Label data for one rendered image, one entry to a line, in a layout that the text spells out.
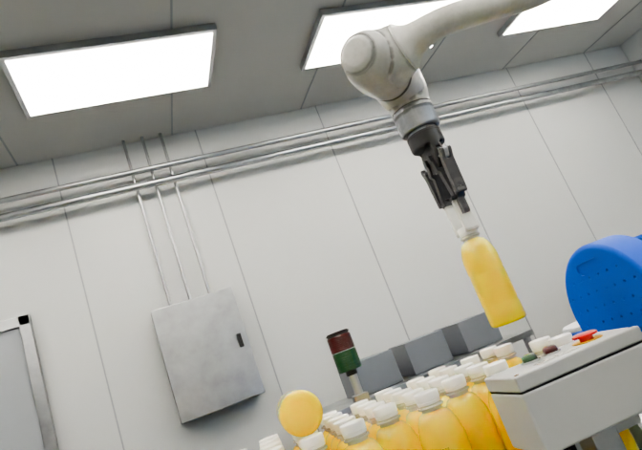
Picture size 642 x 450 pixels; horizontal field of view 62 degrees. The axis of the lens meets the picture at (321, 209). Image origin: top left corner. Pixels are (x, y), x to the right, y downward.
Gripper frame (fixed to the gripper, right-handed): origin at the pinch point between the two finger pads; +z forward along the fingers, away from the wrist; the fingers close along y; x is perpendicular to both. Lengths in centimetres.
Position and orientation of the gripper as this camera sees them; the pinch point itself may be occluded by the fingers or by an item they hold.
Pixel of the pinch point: (461, 218)
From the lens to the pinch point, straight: 114.0
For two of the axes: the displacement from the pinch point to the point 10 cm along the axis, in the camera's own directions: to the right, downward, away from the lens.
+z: 3.5, 9.0, -2.6
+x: -9.3, 3.0, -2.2
